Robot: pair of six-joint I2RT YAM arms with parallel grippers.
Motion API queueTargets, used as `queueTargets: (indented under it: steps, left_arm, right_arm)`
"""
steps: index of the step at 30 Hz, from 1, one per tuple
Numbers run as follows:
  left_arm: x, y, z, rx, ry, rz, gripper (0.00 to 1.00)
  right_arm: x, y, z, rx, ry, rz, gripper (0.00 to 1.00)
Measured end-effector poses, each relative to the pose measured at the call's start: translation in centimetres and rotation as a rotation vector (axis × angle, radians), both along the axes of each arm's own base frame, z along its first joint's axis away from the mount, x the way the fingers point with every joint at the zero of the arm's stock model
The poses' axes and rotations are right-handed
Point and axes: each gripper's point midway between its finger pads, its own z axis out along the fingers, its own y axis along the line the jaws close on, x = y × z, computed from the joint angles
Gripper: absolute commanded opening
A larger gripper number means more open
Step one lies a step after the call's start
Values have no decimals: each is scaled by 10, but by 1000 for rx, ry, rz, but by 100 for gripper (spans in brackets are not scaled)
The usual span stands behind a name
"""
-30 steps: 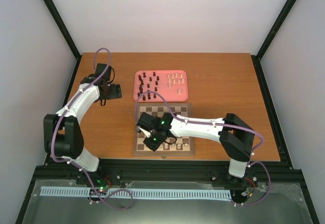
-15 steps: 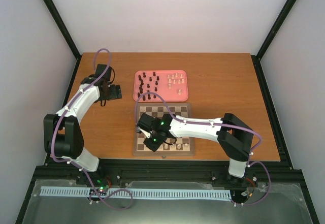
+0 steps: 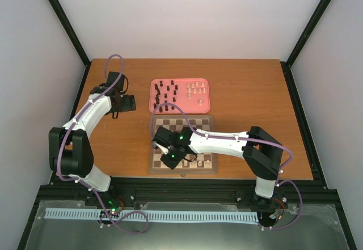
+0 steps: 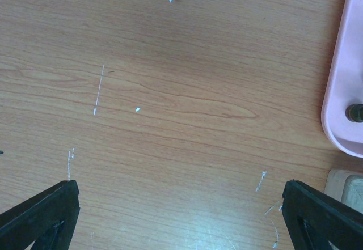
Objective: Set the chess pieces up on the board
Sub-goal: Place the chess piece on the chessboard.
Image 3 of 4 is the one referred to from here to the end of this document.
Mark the pink plastic tray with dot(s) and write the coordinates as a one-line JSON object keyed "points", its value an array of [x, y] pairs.
{"points": [[191, 95]]}

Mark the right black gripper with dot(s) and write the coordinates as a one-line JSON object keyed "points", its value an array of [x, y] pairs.
{"points": [[172, 165]]}

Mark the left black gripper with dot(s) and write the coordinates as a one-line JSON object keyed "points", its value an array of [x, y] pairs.
{"points": [[130, 104]]}

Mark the light blue cable duct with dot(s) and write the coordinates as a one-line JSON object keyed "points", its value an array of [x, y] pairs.
{"points": [[154, 216]]}

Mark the wooden chess board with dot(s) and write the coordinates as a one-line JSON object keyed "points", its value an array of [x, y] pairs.
{"points": [[176, 123]]}

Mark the white chess bishop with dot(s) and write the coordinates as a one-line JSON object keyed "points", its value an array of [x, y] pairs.
{"points": [[193, 164]]}

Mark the black aluminium frame base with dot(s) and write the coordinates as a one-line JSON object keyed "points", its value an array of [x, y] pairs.
{"points": [[188, 190]]}

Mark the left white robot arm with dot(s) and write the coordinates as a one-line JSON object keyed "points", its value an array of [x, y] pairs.
{"points": [[70, 153]]}

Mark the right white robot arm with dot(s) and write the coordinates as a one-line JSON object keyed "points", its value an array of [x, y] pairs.
{"points": [[256, 147]]}

